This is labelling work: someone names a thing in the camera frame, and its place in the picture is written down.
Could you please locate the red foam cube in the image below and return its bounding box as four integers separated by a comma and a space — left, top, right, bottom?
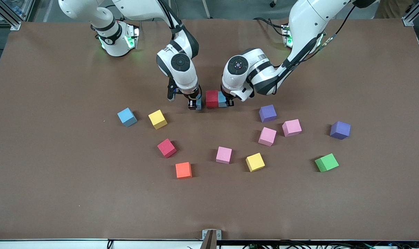
206, 90, 219, 108
157, 138, 177, 158

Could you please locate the yellow foam cube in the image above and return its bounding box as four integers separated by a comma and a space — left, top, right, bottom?
148, 110, 168, 130
245, 153, 265, 173

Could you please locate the pink foam cube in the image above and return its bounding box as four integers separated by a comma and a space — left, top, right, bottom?
282, 119, 302, 137
216, 146, 233, 164
258, 127, 277, 147

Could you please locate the purple foam cube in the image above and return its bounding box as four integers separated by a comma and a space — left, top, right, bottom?
259, 104, 277, 123
330, 121, 351, 140

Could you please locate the orange foam cube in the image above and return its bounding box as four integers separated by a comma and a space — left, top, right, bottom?
175, 162, 192, 179

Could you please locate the green foam cube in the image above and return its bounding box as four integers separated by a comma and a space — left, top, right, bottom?
315, 153, 339, 173

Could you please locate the brown table mat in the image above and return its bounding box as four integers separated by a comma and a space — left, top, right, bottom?
0, 18, 419, 241

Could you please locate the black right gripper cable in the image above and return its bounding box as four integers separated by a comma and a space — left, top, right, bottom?
167, 77, 178, 102

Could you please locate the black left arm base cable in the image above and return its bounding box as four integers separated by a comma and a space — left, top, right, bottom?
253, 17, 286, 37

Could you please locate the black arm base cable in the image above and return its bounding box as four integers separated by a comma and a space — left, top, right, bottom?
121, 16, 145, 27
253, 17, 286, 37

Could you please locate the black right arm base cable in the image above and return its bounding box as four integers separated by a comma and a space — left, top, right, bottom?
121, 16, 145, 27

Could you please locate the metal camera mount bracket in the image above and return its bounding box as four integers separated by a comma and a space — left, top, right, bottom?
200, 229, 222, 249

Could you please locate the aluminium frame post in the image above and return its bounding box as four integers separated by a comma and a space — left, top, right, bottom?
20, 0, 36, 22
0, 0, 22, 31
402, 0, 419, 27

